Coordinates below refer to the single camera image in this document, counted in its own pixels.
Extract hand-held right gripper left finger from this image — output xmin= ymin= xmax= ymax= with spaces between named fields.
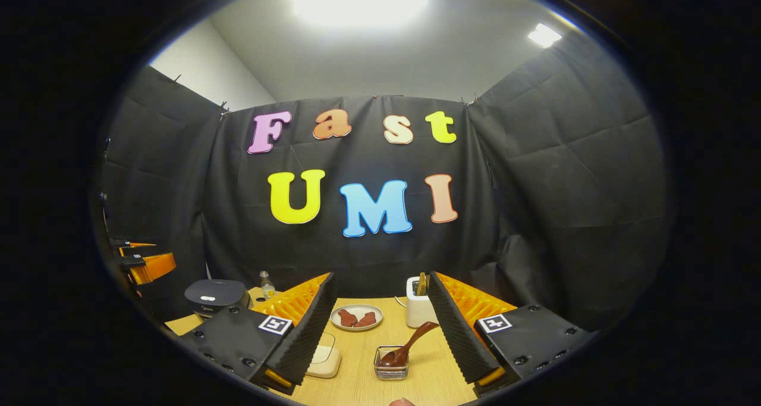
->
xmin=178 ymin=272 xmax=338 ymax=395

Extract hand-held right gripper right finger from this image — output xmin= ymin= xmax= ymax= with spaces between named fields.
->
xmin=427 ymin=270 xmax=595 ymax=399

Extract clear box of rice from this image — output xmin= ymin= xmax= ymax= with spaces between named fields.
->
xmin=306 ymin=332 xmax=342 ymax=379

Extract brown wooden spoon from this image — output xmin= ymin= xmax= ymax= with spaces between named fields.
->
xmin=378 ymin=321 xmax=441 ymax=369

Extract dark grey rice cooker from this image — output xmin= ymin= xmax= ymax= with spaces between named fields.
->
xmin=184 ymin=279 xmax=251 ymax=320

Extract clear glass chopstick holder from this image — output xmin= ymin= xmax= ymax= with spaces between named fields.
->
xmin=373 ymin=345 xmax=410 ymax=381

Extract white toaster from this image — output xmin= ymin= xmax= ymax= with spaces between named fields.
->
xmin=406 ymin=276 xmax=438 ymax=329

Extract white round plate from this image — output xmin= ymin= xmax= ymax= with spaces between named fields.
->
xmin=330 ymin=304 xmax=383 ymax=332

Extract small ceiling light panel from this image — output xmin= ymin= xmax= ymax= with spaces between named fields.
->
xmin=528 ymin=23 xmax=563 ymax=49

